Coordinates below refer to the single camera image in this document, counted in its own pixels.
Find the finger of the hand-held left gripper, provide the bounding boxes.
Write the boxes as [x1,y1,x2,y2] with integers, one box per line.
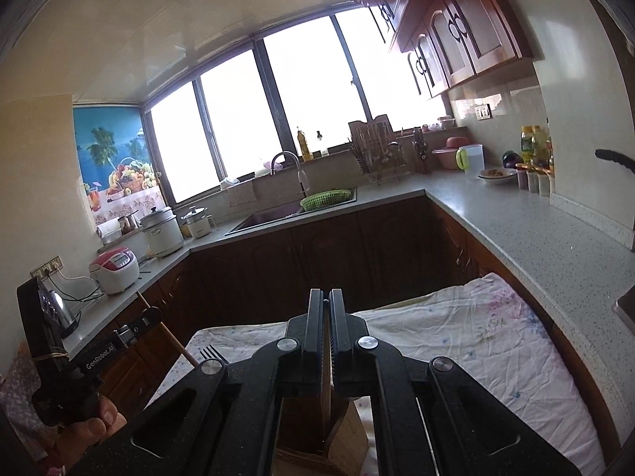
[115,306,164,350]

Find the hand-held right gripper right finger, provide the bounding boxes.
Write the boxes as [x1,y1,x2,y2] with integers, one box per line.
[330,288,582,476]

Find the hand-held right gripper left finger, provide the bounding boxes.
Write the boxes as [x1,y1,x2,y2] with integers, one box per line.
[69,288,328,476]

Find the wooden utensil holder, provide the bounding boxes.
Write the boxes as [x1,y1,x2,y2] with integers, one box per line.
[275,397,370,476]

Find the person's left hand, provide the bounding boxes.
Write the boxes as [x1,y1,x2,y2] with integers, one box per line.
[52,397,129,476]

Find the stainless steel kettle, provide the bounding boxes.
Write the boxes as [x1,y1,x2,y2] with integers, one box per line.
[47,290,83,340]

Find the white rice cooker red top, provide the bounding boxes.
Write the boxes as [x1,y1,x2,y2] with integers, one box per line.
[89,247,139,295]

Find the large white cooker pot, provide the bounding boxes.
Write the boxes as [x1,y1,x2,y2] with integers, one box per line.
[140,207,183,259]

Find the paper towel roll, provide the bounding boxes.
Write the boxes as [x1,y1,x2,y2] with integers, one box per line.
[96,221,122,245]

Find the white printed tablecloth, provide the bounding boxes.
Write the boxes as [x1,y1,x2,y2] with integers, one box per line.
[144,273,607,476]

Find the small white electric pot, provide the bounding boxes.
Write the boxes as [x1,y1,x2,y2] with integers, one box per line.
[179,208,216,239]

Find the kitchen sink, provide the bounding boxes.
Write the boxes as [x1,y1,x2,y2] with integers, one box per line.
[225,187,358,237]

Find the green plastic basket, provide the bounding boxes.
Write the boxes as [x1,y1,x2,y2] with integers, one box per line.
[300,188,353,210]

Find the kitchen faucet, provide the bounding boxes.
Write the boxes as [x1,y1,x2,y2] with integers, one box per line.
[270,151,309,197]

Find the beach and fruit poster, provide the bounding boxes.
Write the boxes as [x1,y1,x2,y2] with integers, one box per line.
[73,104,164,225]

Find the dish drying rack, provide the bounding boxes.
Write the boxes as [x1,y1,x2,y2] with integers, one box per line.
[348,115,412,185]

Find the knife block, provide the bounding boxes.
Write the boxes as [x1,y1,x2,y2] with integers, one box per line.
[412,128,432,174]

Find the pink lidded container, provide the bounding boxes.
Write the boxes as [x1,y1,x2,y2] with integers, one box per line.
[431,136,470,170]

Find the kitchen window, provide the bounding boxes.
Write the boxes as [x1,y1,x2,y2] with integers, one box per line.
[141,5,450,204]

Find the white plate with food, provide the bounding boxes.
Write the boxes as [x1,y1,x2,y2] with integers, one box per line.
[477,167,517,185]

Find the gas stove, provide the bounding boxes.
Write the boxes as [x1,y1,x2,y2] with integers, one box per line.
[614,292,635,334]

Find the black wok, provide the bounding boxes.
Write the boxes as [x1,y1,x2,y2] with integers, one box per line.
[595,148,635,175]

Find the black power cord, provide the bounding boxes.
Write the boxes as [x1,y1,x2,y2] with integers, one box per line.
[58,264,106,304]

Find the wall power outlet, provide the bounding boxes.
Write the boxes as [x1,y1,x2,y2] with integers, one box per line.
[31,255,63,278]

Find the clear pitcher green handle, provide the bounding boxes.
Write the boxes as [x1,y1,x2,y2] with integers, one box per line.
[455,145,484,173]

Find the wooden wall cabinets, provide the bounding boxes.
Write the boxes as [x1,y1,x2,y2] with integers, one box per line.
[353,0,535,100]

